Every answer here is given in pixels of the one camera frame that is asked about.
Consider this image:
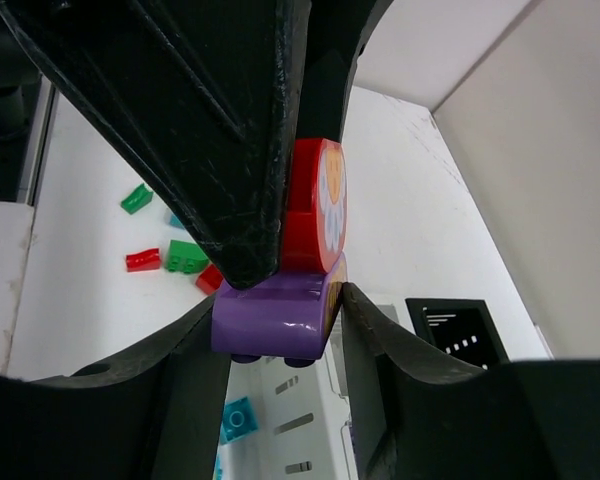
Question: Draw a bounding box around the small teal 2x2 lego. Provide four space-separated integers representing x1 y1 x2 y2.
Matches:
220 397 259 445

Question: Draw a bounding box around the small green curved lego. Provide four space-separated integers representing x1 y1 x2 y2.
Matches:
120 183 154 215

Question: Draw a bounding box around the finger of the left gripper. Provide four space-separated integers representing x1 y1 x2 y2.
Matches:
0 1 310 289
297 0 392 143

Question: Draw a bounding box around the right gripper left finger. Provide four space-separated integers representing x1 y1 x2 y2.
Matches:
0 298 230 479

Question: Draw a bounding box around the red flower lego brick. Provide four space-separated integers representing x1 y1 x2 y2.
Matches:
280 138 347 274

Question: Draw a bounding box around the red 2x4 lego brick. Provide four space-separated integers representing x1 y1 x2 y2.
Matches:
195 263 224 295

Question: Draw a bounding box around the small red curved lego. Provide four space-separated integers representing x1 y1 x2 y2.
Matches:
125 248 162 273

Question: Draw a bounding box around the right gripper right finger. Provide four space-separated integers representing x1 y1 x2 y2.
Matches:
342 283 600 479

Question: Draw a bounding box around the teal 2x4 lego brick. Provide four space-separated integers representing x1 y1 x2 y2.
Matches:
166 211 185 230

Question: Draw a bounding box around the black double container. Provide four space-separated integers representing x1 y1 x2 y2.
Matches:
405 298 509 370

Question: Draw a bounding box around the white slatted double container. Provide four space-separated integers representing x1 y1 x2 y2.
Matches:
216 315 359 479

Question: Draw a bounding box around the green curved lego brick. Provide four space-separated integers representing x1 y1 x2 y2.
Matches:
165 239 209 275

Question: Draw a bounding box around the purple round printed lego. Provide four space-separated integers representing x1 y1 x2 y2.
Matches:
211 254 348 368

